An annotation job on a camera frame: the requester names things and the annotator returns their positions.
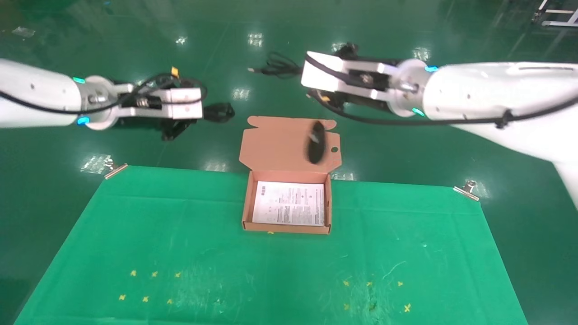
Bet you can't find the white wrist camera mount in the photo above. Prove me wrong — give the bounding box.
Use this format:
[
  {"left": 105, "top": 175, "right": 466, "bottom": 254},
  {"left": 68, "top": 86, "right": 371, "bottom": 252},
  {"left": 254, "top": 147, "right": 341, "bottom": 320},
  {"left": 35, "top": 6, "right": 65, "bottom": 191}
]
[
  {"left": 301, "top": 51, "right": 401, "bottom": 102},
  {"left": 115, "top": 84, "right": 203, "bottom": 121}
]

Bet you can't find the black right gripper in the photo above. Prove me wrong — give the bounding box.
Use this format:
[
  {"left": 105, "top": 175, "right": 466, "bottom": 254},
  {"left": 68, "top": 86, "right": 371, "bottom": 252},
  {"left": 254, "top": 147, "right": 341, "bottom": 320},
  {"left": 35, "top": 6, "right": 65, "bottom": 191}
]
[{"left": 307, "top": 43, "right": 392, "bottom": 112}]

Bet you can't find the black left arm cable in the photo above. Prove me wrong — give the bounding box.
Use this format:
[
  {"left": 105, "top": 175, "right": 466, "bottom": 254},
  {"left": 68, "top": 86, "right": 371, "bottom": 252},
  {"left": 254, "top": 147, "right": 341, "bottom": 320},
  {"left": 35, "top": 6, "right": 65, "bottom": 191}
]
[{"left": 0, "top": 72, "right": 208, "bottom": 115}]

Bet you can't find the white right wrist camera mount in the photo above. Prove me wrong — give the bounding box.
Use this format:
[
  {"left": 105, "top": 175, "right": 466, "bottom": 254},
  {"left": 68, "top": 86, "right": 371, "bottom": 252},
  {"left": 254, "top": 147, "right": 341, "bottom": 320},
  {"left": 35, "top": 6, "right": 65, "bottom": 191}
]
[{"left": 301, "top": 51, "right": 401, "bottom": 102}]

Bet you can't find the black wired computer mouse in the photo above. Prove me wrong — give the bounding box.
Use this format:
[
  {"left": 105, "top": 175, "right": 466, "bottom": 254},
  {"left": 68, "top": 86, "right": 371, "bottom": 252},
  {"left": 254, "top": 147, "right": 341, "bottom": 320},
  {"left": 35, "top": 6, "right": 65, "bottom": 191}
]
[{"left": 247, "top": 51, "right": 327, "bottom": 165}]

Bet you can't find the white printed instruction sheet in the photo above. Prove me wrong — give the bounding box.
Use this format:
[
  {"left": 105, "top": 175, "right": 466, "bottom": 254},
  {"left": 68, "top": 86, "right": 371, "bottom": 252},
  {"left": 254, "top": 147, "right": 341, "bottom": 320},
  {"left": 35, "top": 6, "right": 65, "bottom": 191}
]
[{"left": 252, "top": 181, "right": 326, "bottom": 226}]

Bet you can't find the green table cloth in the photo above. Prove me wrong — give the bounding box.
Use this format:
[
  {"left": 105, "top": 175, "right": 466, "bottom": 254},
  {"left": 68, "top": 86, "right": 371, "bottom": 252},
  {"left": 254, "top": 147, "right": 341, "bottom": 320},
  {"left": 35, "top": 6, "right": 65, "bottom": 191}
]
[{"left": 14, "top": 165, "right": 529, "bottom": 325}]

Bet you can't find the white metal frame base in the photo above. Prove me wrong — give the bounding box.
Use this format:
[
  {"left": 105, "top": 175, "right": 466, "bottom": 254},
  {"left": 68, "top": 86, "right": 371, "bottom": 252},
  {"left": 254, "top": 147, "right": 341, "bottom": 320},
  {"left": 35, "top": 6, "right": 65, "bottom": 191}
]
[{"left": 532, "top": 0, "right": 578, "bottom": 28}]

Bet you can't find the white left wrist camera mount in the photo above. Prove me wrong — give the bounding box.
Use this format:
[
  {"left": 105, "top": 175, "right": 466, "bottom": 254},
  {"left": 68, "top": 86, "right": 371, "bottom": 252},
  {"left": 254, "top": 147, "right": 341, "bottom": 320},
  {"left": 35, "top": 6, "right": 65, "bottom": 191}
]
[{"left": 115, "top": 84, "right": 203, "bottom": 121}]

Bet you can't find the silver metal binder clip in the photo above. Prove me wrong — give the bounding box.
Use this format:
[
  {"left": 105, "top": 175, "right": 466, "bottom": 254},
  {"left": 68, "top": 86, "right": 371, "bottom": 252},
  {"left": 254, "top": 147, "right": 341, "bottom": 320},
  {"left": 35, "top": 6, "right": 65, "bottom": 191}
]
[
  {"left": 453, "top": 180, "right": 480, "bottom": 201},
  {"left": 104, "top": 162, "right": 129, "bottom": 180}
]

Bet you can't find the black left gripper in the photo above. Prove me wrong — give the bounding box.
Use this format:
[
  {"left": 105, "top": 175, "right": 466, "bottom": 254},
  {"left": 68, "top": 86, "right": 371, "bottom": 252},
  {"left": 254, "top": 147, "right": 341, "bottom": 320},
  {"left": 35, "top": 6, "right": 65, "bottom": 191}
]
[{"left": 112, "top": 105, "right": 220, "bottom": 141}]

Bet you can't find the open brown cardboard box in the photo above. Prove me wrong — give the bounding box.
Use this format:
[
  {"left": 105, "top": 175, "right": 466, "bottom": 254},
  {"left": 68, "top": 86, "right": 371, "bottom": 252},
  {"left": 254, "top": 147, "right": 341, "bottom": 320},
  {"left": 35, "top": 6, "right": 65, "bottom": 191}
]
[{"left": 238, "top": 116, "right": 343, "bottom": 235}]

